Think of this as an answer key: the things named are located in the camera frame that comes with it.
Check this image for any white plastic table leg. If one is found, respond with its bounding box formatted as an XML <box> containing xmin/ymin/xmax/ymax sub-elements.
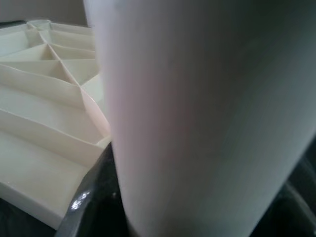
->
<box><xmin>82</xmin><ymin>0</ymin><xmax>316</xmax><ymax>237</ymax></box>

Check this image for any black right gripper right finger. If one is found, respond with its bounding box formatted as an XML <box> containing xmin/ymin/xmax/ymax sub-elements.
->
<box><xmin>246</xmin><ymin>130</ymin><xmax>316</xmax><ymax>237</ymax></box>

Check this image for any white plastic table top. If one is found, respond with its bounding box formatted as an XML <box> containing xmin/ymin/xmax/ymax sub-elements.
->
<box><xmin>0</xmin><ymin>19</ymin><xmax>112</xmax><ymax>230</ymax></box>

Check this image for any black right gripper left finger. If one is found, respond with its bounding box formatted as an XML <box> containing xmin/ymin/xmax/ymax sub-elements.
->
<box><xmin>56</xmin><ymin>143</ymin><xmax>131</xmax><ymax>237</ymax></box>

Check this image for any black table cover sheet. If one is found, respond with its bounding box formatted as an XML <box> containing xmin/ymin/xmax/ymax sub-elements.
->
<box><xmin>0</xmin><ymin>197</ymin><xmax>60</xmax><ymax>237</ymax></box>

